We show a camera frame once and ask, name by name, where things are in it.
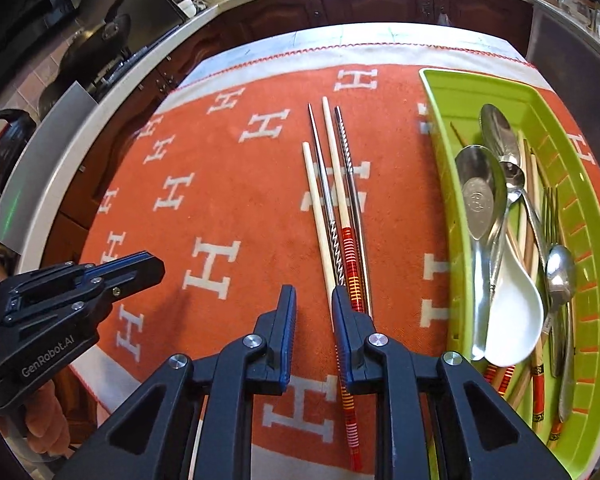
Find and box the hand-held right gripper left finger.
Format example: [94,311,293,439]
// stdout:
[55,284,299,480]

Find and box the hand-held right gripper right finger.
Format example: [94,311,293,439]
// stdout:
[331,285,572,480]

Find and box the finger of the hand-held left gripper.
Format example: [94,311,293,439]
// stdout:
[0,251,154,307]
[4,255,166,332]

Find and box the metal chopstick twisted grip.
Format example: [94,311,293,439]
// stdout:
[307,103,345,291]

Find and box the small metal spoon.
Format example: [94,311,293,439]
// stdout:
[490,160,527,311]
[545,245,577,423]

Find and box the green plastic tray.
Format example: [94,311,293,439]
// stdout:
[418,67,600,480]

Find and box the person's left hand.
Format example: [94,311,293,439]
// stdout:
[24,376,75,455]

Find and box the orange printed blanket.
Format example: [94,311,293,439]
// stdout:
[70,42,600,480]

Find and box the metal chopstick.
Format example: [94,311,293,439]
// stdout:
[334,106,376,318]

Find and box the white ceramic spoon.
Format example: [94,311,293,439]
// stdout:
[484,237,546,368]

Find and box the large embossed metal spoon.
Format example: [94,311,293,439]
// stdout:
[454,144,509,362]

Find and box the bamboo chopstick red patterned end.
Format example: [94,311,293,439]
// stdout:
[527,152,547,431]
[547,417,566,449]

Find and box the frying pan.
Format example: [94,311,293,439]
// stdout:
[60,0,143,91]

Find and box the black handled container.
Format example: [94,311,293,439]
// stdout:
[0,109,37,161]

